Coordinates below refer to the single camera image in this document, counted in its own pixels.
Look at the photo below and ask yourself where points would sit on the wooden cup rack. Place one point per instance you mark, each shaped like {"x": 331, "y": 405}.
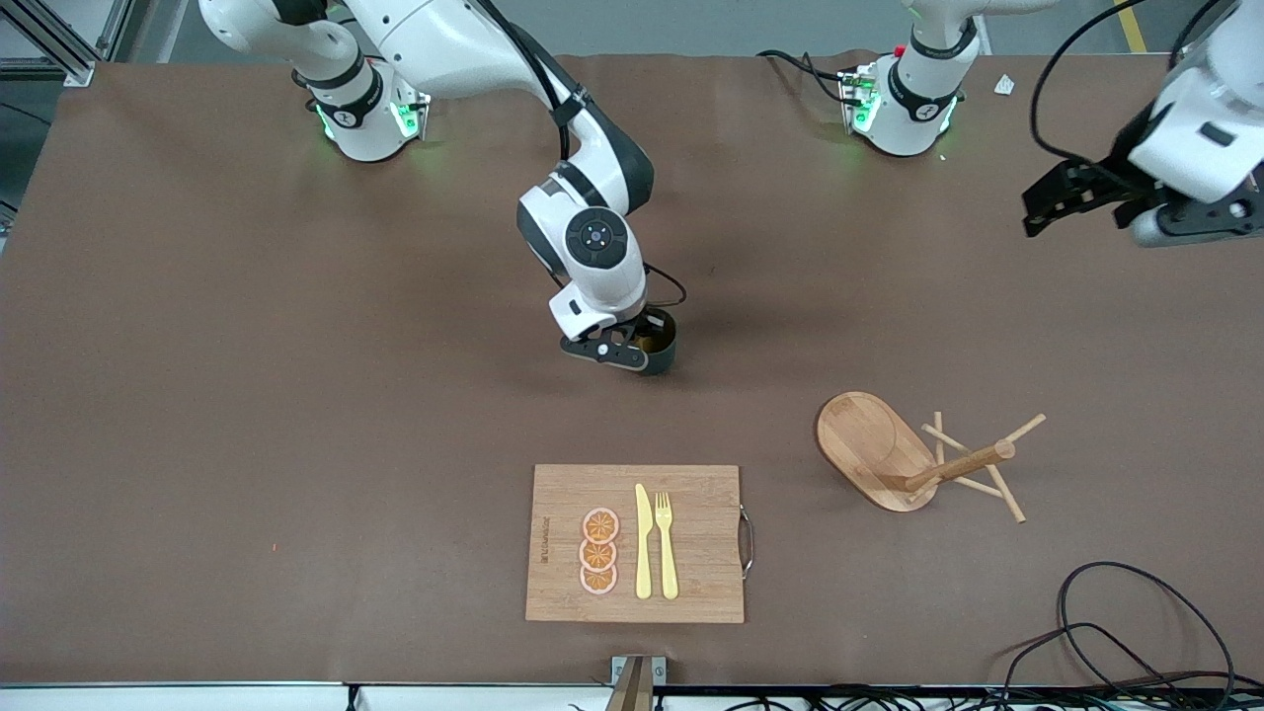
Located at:
{"x": 869, "y": 444}

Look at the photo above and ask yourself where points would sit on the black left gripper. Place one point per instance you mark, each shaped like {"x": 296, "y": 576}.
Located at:
{"x": 1114, "y": 170}

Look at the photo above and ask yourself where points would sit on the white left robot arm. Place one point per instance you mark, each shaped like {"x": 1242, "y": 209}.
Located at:
{"x": 1205, "y": 118}

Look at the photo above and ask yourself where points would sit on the brown table cover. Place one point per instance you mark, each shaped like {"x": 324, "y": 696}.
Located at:
{"x": 296, "y": 543}

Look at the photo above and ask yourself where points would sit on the small white paper scrap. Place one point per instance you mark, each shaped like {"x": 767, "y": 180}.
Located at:
{"x": 1004, "y": 85}

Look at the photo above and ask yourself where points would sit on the white table edge rail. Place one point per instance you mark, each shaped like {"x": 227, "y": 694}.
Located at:
{"x": 197, "y": 699}

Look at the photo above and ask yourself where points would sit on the wooden cutting board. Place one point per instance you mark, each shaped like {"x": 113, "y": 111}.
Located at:
{"x": 701, "y": 533}

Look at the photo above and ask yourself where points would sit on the grey metal bracket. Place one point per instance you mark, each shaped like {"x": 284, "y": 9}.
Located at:
{"x": 659, "y": 670}

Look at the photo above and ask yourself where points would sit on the orange slice toy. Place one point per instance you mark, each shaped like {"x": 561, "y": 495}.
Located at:
{"x": 600, "y": 524}

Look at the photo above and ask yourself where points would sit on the yellow plastic fork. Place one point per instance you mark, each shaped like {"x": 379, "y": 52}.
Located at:
{"x": 669, "y": 563}

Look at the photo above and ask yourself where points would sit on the aluminium frame profile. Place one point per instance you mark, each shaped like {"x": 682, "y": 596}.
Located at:
{"x": 59, "y": 39}

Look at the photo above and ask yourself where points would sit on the dark green cup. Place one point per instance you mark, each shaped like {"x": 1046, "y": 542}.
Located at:
{"x": 664, "y": 360}

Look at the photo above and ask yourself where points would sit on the yellow plastic knife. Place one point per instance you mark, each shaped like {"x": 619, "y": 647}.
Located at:
{"x": 644, "y": 553}

